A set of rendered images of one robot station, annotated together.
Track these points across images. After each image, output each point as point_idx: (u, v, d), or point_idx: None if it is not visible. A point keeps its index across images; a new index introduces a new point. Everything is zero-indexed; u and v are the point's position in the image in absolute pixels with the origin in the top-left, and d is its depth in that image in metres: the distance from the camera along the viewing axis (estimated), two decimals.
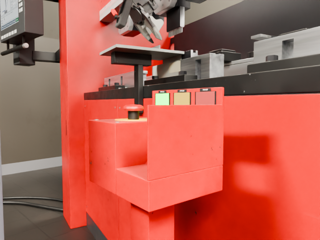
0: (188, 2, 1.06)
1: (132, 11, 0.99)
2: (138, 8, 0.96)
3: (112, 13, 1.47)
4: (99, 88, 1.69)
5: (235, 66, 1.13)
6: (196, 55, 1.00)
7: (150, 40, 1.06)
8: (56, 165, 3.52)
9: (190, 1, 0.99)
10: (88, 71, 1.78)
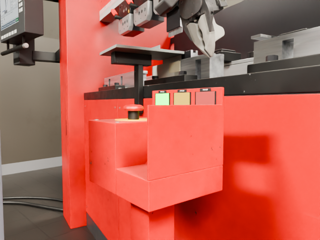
0: None
1: None
2: None
3: (112, 13, 1.47)
4: (99, 88, 1.69)
5: (235, 66, 1.13)
6: (196, 55, 1.00)
7: (206, 50, 0.63)
8: (56, 165, 3.52)
9: None
10: (88, 71, 1.78)
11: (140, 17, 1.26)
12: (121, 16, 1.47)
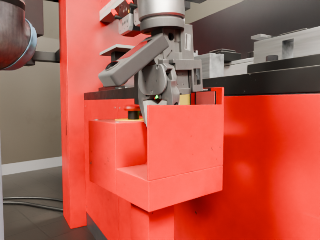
0: (188, 2, 1.06)
1: (148, 69, 0.44)
2: (167, 68, 0.41)
3: (112, 13, 1.47)
4: (99, 88, 1.69)
5: (235, 66, 1.13)
6: (196, 55, 1.00)
7: None
8: (56, 165, 3.52)
9: (190, 1, 0.99)
10: (88, 71, 1.78)
11: None
12: (121, 16, 1.47)
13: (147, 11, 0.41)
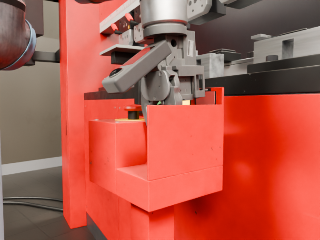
0: (188, 23, 1.07)
1: (152, 75, 0.44)
2: (170, 75, 0.41)
3: (112, 28, 1.48)
4: (99, 88, 1.69)
5: (235, 66, 1.13)
6: (196, 55, 1.00)
7: None
8: (56, 165, 3.52)
9: (190, 23, 1.00)
10: (88, 71, 1.78)
11: (140, 34, 1.27)
12: (121, 31, 1.47)
13: (150, 18, 0.42)
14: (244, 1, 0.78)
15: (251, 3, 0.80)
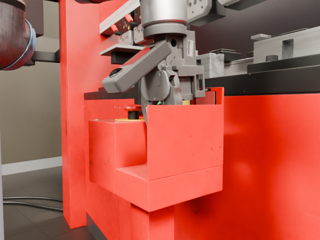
0: (188, 24, 1.07)
1: (152, 75, 0.44)
2: (170, 75, 0.41)
3: (112, 29, 1.48)
4: (99, 88, 1.69)
5: (235, 66, 1.13)
6: (196, 55, 1.00)
7: None
8: (56, 165, 3.52)
9: (190, 24, 1.00)
10: (88, 71, 1.78)
11: (140, 35, 1.27)
12: (121, 32, 1.47)
13: (150, 18, 0.42)
14: (244, 3, 0.78)
15: (251, 5, 0.80)
